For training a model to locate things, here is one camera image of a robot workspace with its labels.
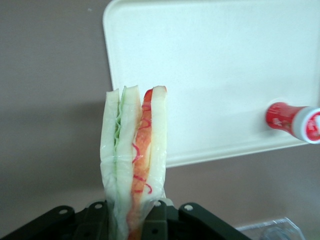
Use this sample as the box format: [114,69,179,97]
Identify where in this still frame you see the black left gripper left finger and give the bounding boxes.
[0,199,114,240]

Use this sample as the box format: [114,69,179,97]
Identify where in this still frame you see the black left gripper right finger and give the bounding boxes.
[143,198,253,240]

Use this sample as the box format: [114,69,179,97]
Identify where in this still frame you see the plastic sandwich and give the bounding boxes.
[99,84,169,240]

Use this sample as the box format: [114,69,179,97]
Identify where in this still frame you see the cream plastic tray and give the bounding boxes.
[102,0,320,168]

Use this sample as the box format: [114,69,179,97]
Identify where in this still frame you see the clear acrylic can holder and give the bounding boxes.
[234,216,304,240]

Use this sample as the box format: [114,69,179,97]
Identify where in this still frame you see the red strawberry yogurt bottle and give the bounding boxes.
[264,101,320,144]

